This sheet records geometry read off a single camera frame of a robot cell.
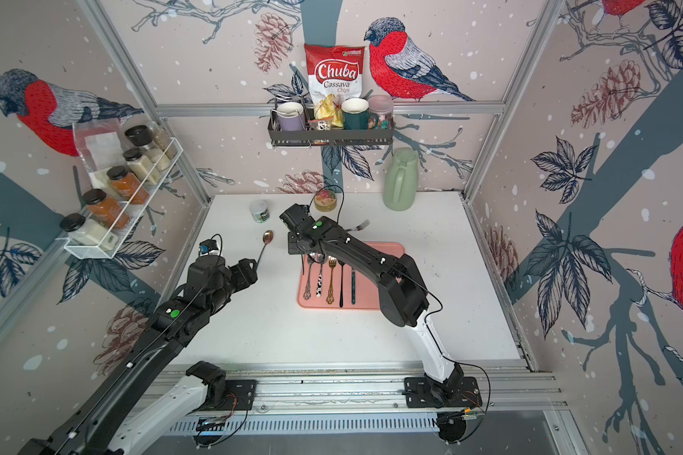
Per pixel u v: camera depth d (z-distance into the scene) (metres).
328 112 0.85
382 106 0.85
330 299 0.91
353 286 0.94
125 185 0.71
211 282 0.57
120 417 0.43
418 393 0.73
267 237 1.07
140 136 0.79
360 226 1.09
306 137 0.88
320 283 0.94
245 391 0.73
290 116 0.79
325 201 1.14
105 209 0.66
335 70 0.78
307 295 0.92
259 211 1.10
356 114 0.81
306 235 0.64
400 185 1.01
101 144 0.70
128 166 0.76
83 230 0.60
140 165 0.76
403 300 0.54
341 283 0.95
